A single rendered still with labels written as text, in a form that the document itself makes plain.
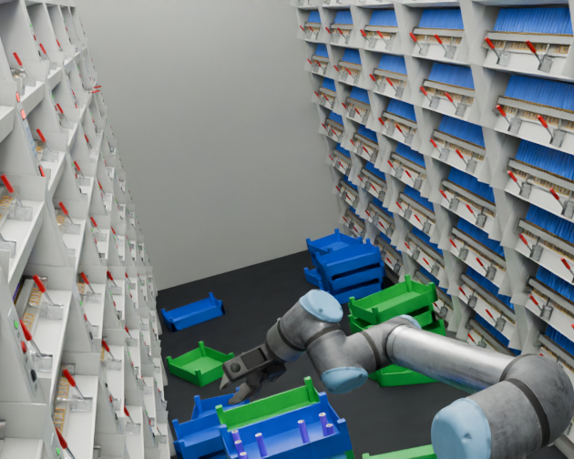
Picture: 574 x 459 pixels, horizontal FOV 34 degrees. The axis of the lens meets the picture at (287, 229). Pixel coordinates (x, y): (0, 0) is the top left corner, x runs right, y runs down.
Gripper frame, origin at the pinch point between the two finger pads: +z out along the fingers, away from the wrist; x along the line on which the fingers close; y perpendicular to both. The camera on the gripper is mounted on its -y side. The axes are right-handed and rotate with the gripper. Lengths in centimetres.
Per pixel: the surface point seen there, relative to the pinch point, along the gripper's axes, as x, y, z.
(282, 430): -7.1, 33.3, 19.7
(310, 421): -8.6, 39.2, 14.8
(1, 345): -3, -86, -50
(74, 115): 129, 48, 43
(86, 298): 46, 0, 27
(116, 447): -0.4, -25.5, 12.0
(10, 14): 115, -9, -9
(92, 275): 58, 13, 34
